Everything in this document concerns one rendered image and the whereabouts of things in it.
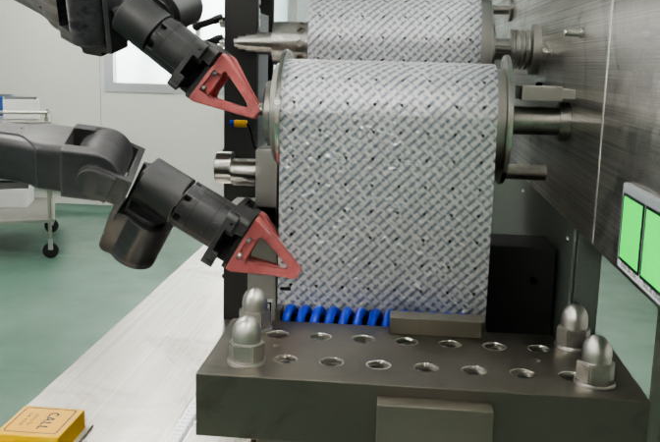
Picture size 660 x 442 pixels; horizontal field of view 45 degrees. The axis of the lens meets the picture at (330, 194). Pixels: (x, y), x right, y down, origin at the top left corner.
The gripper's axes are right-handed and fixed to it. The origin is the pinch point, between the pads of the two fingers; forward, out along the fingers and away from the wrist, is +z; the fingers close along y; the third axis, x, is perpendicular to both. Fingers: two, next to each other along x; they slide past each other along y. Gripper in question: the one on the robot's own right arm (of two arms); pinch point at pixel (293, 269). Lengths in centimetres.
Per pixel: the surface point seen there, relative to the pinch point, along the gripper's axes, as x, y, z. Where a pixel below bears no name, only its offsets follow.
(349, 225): 7.8, 0.3, 2.7
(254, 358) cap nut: -3.8, 17.7, 0.9
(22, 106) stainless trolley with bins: -125, -406, -195
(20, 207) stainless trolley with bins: -196, -430, -173
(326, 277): 1.3, 0.2, 3.7
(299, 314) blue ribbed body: -3.0, 3.5, 3.1
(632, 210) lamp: 25.7, 23.9, 19.5
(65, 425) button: -24.4, 10.8, -12.0
